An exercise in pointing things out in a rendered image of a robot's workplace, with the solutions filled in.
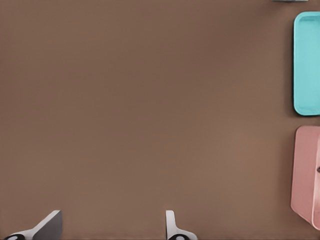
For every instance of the pale blue-green tray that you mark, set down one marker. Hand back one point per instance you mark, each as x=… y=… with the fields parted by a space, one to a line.
x=308 y=65

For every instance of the silver frame post foot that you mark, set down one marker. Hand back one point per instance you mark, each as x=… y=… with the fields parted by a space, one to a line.
x=290 y=0

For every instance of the pink box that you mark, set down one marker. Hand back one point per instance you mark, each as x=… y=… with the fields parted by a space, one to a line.
x=305 y=175

